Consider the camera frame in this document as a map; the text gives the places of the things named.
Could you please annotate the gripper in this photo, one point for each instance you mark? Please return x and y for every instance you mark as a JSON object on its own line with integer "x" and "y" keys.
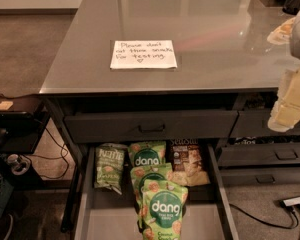
{"x": 286, "y": 109}

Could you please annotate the green Kettle jalapeno chip bag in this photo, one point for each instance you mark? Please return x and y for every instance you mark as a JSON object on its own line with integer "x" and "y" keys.
{"x": 109, "y": 166}

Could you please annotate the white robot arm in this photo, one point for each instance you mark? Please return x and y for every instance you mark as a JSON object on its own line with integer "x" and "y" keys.
{"x": 294, "y": 41}

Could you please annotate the top right drawer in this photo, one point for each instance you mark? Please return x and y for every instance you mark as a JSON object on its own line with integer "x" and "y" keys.
{"x": 253, "y": 113}

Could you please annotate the snack packet on counter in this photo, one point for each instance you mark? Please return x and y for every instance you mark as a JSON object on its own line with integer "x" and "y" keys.
{"x": 282, "y": 33}

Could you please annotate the middle right drawer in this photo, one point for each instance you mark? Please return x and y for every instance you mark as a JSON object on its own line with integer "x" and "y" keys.
{"x": 260, "y": 151}

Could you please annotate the bottom right drawer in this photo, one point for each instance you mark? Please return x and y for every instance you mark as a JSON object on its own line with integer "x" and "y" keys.
{"x": 262, "y": 176}

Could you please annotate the grey metal cabinet counter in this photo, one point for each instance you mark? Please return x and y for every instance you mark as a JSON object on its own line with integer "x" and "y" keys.
{"x": 221, "y": 49}

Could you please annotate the brown seaweed snack bag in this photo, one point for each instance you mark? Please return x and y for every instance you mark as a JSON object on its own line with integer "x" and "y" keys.
{"x": 187, "y": 163}

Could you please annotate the middle green Dang chip bag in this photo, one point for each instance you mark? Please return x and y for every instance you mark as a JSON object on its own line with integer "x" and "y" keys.
{"x": 154, "y": 172}

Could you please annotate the green dang chip bag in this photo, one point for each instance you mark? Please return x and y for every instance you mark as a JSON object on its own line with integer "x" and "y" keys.
{"x": 162, "y": 209}
{"x": 154, "y": 172}
{"x": 147, "y": 153}

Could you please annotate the rear green Dang chip bag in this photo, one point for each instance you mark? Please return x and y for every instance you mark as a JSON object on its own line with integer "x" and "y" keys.
{"x": 147, "y": 153}

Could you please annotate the front green Dang chip bag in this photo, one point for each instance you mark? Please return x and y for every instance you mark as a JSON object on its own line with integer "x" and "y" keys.
{"x": 162, "y": 209}

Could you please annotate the top left drawer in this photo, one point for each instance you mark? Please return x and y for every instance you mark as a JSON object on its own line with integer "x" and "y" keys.
{"x": 152, "y": 125}

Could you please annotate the open middle drawer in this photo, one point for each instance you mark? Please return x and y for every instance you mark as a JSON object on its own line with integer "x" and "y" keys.
{"x": 106, "y": 215}

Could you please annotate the white power strip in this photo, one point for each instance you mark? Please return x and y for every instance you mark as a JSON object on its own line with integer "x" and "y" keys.
{"x": 291, "y": 201}

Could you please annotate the white handwritten paper note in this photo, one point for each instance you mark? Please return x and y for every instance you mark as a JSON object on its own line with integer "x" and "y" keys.
{"x": 143, "y": 54}

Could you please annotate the black side cart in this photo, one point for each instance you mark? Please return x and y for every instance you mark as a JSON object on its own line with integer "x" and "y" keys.
{"x": 23, "y": 120}

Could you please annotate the round metal caster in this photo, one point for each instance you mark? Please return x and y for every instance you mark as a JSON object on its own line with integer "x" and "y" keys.
{"x": 19, "y": 166}

